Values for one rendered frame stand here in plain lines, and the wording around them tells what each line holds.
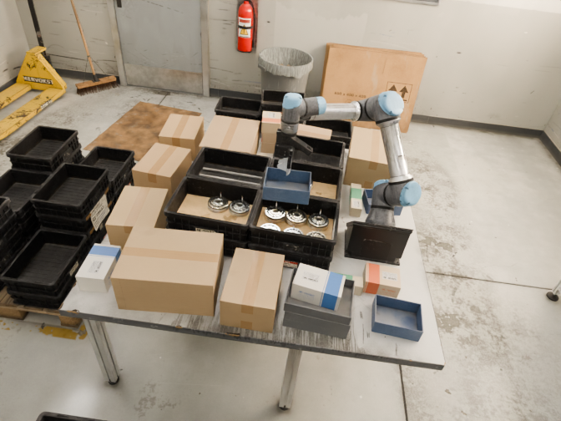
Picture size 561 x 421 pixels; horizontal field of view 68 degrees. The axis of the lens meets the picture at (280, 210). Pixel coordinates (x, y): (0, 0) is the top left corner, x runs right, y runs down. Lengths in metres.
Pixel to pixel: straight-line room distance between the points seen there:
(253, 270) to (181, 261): 0.30
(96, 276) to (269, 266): 0.73
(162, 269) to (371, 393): 1.39
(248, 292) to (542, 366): 2.01
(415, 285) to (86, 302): 1.48
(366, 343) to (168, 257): 0.89
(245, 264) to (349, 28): 3.44
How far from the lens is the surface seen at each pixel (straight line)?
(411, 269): 2.17
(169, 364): 2.53
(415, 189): 2.01
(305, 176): 1.87
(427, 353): 1.89
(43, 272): 2.76
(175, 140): 2.64
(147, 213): 2.06
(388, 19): 4.79
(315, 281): 1.72
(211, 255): 1.77
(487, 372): 2.89
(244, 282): 1.72
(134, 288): 1.77
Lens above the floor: 2.18
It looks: 40 degrees down
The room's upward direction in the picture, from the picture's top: 6 degrees clockwise
